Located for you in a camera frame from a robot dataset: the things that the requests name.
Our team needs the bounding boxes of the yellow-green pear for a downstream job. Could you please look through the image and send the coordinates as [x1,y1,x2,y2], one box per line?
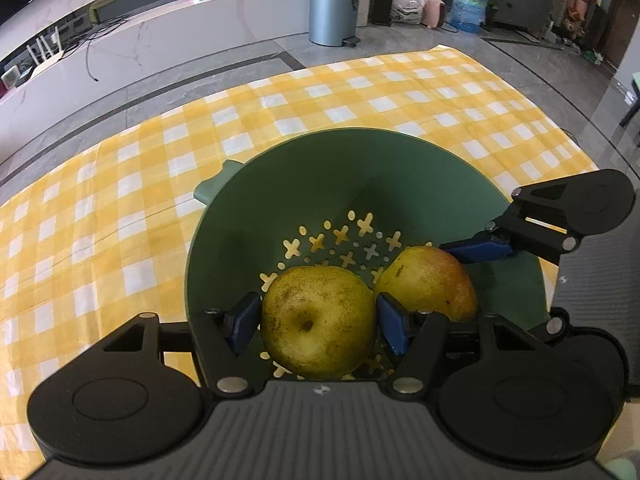
[260,266,376,379]

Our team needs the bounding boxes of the yellow checkered tablecloth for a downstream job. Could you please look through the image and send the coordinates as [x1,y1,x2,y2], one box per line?
[1,46,593,479]

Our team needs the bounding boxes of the blue water jug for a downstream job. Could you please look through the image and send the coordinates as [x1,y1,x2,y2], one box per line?
[449,0,488,34]

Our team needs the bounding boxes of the pink small heater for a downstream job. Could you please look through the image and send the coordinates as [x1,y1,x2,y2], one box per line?
[421,0,447,28]

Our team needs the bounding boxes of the white plastic bag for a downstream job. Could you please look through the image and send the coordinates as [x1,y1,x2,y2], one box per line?
[390,0,426,25]

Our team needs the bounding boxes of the grey pedal trash bin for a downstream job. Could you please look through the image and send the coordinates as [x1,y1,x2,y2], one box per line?
[308,0,359,48]

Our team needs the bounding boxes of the white tv console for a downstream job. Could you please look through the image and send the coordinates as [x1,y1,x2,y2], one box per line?
[0,0,374,162]

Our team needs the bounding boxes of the white wifi router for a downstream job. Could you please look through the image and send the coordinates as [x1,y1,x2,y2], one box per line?
[26,26,65,77]

